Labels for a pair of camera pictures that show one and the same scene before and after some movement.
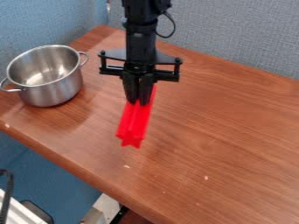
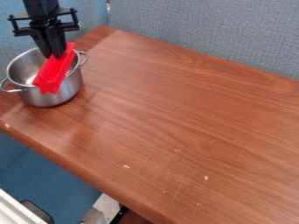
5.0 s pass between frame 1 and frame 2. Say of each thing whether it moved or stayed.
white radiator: stayed
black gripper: moved
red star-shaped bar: moved
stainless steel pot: stayed
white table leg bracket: stayed
